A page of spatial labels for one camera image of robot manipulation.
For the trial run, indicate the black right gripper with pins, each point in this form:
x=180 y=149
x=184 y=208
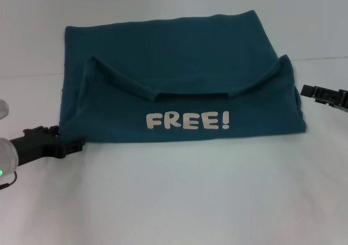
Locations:
x=343 y=99

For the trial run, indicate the teal blue shirt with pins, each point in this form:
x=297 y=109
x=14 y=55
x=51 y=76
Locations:
x=176 y=74

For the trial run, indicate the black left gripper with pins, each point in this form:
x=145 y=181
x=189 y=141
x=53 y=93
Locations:
x=35 y=147

